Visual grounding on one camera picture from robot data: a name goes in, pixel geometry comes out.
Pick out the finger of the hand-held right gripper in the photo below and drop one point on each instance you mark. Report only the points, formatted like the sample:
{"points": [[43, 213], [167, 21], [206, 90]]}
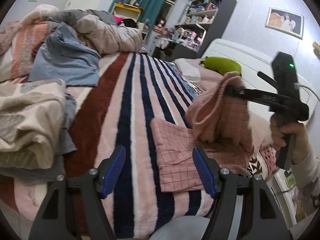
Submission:
{"points": [[240, 92]]}

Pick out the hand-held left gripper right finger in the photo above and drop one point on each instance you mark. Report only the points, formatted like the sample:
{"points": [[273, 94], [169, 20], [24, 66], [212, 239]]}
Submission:
{"points": [[205, 172]]}

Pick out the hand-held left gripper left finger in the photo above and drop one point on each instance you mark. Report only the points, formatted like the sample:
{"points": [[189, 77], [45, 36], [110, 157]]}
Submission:
{"points": [[113, 172]]}

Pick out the pink checked pants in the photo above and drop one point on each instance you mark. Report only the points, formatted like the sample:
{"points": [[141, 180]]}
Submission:
{"points": [[180, 155]]}

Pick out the person's right forearm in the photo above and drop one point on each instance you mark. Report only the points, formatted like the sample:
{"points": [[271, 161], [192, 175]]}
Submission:
{"points": [[307, 185]]}

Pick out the person's right hand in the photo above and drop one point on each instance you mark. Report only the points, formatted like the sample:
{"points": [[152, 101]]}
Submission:
{"points": [[301, 140]]}

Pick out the green plush toy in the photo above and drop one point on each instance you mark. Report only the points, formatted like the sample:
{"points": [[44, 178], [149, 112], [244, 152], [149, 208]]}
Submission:
{"points": [[222, 65]]}

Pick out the white bed headboard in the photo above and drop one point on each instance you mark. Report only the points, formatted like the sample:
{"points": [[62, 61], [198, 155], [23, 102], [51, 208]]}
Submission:
{"points": [[250, 55]]}

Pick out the beige and pink pillow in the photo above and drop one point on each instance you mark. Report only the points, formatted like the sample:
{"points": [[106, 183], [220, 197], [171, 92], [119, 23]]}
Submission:
{"points": [[261, 127]]}

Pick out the pink and white pillow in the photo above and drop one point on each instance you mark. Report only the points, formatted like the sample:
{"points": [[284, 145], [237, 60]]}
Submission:
{"points": [[190, 67]]}

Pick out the polka dot bed sheet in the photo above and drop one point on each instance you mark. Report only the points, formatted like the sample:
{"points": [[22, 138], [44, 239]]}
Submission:
{"points": [[265, 160]]}

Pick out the person's grey clothing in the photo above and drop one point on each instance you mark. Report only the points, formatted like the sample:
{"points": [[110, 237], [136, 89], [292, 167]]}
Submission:
{"points": [[180, 230]]}

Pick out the striped plush blanket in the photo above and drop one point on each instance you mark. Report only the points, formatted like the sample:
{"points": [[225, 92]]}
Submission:
{"points": [[130, 105]]}

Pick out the dark grey desk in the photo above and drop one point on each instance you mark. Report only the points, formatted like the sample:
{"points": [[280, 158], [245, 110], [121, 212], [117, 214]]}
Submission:
{"points": [[175, 52]]}

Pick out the dark grey bookshelf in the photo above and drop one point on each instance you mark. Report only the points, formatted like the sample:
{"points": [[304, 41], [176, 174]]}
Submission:
{"points": [[222, 17]]}

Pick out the white bedside cabinet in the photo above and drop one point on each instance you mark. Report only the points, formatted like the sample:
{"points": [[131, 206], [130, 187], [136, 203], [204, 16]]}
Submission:
{"points": [[282, 200]]}

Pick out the beige patterned blanket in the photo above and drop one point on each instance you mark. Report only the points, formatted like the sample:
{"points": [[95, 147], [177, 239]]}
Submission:
{"points": [[30, 120]]}

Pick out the mannequin head with wig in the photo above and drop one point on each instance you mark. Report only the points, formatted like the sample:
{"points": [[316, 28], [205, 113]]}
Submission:
{"points": [[161, 22]]}

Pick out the light blue cloth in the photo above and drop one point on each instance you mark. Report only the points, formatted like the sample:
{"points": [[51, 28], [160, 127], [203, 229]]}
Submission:
{"points": [[67, 60]]}

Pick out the dark plush toy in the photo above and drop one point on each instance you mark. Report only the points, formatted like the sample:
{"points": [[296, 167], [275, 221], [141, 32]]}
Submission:
{"points": [[130, 23]]}

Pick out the grey and beige duvet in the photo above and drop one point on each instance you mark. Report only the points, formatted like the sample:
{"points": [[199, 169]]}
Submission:
{"points": [[112, 35]]}

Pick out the yellow topped shelf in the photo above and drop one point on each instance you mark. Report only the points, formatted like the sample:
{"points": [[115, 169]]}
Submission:
{"points": [[127, 10]]}

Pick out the pink bag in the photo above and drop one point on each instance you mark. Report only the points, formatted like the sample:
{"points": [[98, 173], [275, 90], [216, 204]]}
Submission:
{"points": [[118, 20]]}

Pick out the pink patterned quilt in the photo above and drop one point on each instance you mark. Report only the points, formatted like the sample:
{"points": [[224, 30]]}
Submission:
{"points": [[20, 45]]}

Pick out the framed wall photo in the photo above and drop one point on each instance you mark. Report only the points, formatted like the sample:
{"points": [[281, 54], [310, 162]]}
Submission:
{"points": [[285, 22]]}

